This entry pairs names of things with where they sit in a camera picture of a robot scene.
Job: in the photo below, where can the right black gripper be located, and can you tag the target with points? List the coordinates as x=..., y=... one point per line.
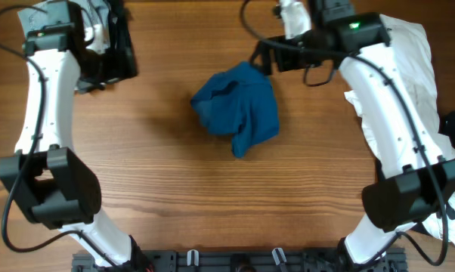
x=271, y=57

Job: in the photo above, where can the blue shirt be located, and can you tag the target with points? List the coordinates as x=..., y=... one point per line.
x=239, y=102

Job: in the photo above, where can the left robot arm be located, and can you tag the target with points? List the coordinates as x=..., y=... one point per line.
x=70, y=47

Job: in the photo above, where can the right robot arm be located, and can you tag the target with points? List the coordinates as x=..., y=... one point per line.
x=416, y=179

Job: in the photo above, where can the white shirt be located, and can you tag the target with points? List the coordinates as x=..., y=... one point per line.
x=413, y=58

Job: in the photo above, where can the black folded garment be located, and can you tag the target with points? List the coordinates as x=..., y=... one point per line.
x=118, y=62

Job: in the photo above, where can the light blue folded jeans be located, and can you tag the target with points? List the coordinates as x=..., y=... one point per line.
x=94, y=19

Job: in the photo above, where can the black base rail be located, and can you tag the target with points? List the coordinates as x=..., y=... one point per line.
x=309, y=260

